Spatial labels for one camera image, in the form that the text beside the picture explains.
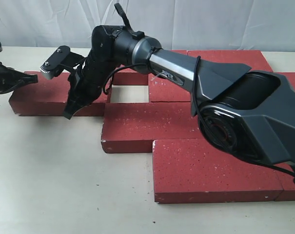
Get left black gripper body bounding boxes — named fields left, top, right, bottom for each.
left=0, top=62, right=25, bottom=94

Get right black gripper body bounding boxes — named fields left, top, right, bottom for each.
left=68, top=52, right=113, bottom=107

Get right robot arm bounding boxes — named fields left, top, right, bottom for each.
left=63, top=25, right=295, bottom=168

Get front large red brick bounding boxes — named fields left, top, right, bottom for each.
left=153, top=139, right=283, bottom=204

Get grey fabric backdrop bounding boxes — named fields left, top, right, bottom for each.
left=0, top=0, right=295, bottom=52

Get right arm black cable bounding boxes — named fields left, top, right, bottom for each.
left=102, top=2, right=295, bottom=187

